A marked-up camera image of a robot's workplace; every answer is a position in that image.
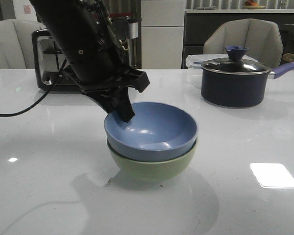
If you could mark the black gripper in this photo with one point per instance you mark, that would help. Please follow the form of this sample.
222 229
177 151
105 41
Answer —
111 93

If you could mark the blue bowl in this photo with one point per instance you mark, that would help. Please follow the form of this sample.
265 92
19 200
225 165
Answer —
157 132

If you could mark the green bowl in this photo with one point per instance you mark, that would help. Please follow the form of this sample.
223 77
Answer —
152 171

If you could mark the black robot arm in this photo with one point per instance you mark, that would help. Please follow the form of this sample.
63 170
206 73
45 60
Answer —
85 35

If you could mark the black and chrome toaster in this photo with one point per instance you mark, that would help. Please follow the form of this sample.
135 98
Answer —
50 64

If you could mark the clear plastic food container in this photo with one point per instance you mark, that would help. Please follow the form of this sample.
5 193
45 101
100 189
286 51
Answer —
194 61

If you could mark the white cabinet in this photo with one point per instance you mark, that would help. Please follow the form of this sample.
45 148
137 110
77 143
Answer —
162 33

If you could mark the grey chair left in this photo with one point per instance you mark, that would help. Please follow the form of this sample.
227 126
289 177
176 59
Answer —
16 48

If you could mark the grey chair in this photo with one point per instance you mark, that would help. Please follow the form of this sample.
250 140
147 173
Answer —
261 37
16 48

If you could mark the dark blue saucepan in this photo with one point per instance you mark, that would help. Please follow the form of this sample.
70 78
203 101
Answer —
238 91

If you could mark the glass pot lid blue knob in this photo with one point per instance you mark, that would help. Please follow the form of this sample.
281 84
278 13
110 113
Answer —
234 63

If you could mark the grey chair right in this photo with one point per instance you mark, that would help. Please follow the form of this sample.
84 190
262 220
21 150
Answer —
261 37

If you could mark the fruit bowl on counter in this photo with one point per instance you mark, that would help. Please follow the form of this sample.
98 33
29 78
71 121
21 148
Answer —
250 4

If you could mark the wicker basket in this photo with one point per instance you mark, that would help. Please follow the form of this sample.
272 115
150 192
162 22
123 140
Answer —
287 58

